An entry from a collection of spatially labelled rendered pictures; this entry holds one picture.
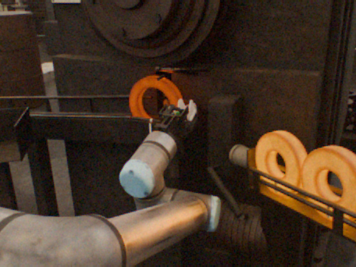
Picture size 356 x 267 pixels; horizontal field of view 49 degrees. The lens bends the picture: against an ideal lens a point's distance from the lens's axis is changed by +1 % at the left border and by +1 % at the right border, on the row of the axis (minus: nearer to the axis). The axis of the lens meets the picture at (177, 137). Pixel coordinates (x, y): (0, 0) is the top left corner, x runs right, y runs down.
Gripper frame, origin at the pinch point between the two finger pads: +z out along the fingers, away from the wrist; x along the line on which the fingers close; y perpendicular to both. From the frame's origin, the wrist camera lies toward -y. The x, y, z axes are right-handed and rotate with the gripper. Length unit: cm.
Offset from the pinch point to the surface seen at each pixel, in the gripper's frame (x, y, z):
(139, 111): 18.0, -1.4, -3.2
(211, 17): -8.2, 27.9, 3.9
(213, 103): -9.3, 5.6, -4.0
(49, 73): 316, -145, 226
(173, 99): 5.0, 3.7, -1.7
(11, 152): 55, -6, -28
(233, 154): -18.1, -3.2, -14.3
